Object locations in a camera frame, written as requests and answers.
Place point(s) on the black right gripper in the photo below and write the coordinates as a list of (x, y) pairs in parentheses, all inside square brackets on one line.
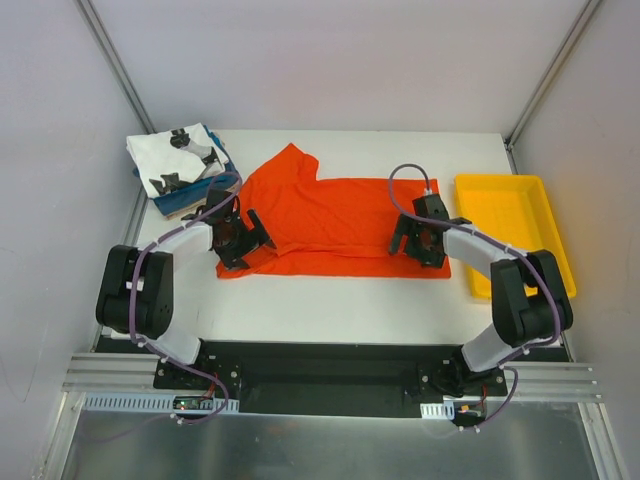
[(415, 245)]

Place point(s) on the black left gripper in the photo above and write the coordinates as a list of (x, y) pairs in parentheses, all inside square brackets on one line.
[(244, 245)]

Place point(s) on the orange t shirt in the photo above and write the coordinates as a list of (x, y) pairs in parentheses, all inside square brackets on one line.
[(338, 227)]

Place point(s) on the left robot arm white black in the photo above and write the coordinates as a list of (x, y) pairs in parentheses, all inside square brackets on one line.
[(136, 296)]

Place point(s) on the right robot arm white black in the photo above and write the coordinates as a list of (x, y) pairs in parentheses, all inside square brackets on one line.
[(529, 302)]

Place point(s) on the beige folded shirt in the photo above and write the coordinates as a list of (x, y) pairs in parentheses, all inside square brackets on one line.
[(183, 202)]

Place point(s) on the yellow plastic tray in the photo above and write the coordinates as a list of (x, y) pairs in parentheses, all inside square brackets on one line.
[(516, 210)]

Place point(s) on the white black printed folded shirt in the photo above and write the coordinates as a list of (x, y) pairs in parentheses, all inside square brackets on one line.
[(170, 160)]

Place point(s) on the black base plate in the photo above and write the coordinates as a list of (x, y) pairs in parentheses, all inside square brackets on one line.
[(389, 381)]

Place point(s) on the right grey cable duct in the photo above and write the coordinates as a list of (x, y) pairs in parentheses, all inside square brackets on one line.
[(438, 411)]

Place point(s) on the grey cable duct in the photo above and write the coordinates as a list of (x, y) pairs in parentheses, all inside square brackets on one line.
[(438, 411), (158, 403)]

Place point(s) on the left grey cable duct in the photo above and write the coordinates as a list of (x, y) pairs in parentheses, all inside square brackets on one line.
[(158, 403)]

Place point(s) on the right aluminium frame post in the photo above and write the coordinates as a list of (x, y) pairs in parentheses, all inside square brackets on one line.
[(551, 74)]

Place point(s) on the aluminium frame post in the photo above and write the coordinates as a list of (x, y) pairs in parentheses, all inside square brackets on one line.
[(551, 74), (98, 30)]

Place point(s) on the left aluminium frame post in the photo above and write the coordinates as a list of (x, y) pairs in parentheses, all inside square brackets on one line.
[(98, 30)]

